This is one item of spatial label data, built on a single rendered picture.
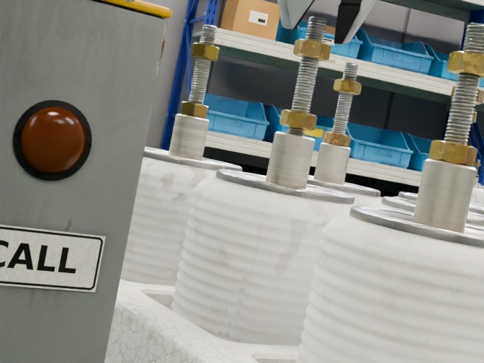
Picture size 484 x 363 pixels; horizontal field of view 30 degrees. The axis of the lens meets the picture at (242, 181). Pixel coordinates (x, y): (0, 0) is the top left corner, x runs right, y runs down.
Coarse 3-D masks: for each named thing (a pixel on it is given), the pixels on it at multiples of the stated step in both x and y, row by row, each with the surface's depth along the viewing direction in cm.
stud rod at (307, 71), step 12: (312, 24) 48; (324, 24) 48; (312, 36) 48; (312, 60) 48; (300, 72) 48; (312, 72) 48; (300, 84) 48; (312, 84) 48; (300, 96) 48; (300, 108) 48; (288, 132) 48; (300, 132) 48
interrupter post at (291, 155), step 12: (276, 132) 48; (276, 144) 48; (288, 144) 47; (300, 144) 47; (312, 144) 48; (276, 156) 48; (288, 156) 47; (300, 156) 47; (276, 168) 48; (288, 168) 47; (300, 168) 48; (276, 180) 48; (288, 180) 47; (300, 180) 48
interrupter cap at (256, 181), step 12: (228, 180) 46; (240, 180) 46; (252, 180) 45; (264, 180) 50; (288, 192) 45; (300, 192) 45; (312, 192) 45; (324, 192) 49; (336, 192) 50; (348, 204) 47
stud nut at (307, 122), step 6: (282, 114) 48; (288, 114) 48; (294, 114) 48; (300, 114) 47; (306, 114) 47; (282, 120) 48; (288, 120) 48; (294, 120) 48; (300, 120) 47; (306, 120) 47; (312, 120) 48; (294, 126) 48; (300, 126) 47; (306, 126) 48; (312, 126) 48
